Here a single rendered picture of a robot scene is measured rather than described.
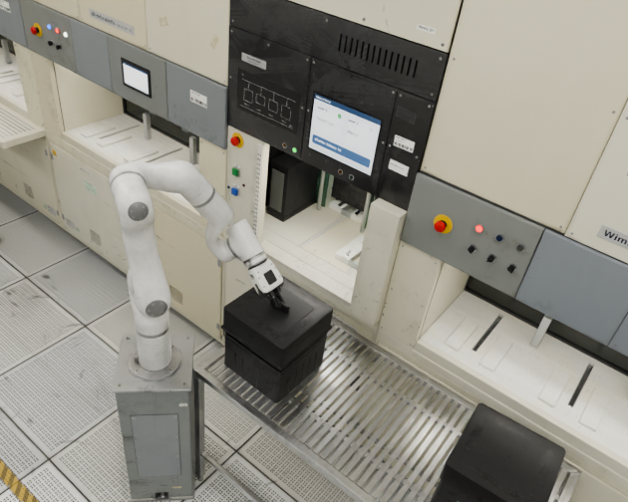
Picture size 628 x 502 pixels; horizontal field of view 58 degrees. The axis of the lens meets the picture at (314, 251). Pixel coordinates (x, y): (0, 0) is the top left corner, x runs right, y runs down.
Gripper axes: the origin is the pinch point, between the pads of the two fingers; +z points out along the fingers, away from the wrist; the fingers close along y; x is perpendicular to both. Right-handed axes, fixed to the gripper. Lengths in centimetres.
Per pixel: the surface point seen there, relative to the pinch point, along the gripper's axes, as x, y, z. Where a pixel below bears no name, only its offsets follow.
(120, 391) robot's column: 44, -48, 2
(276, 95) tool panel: -9, 38, -66
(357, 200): 26, 90, -13
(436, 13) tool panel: -80, 39, -57
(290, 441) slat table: 2.5, -22.0, 42.6
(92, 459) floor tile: 119, -48, 34
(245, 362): 16.4, -13.8, 14.5
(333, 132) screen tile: -25, 39, -43
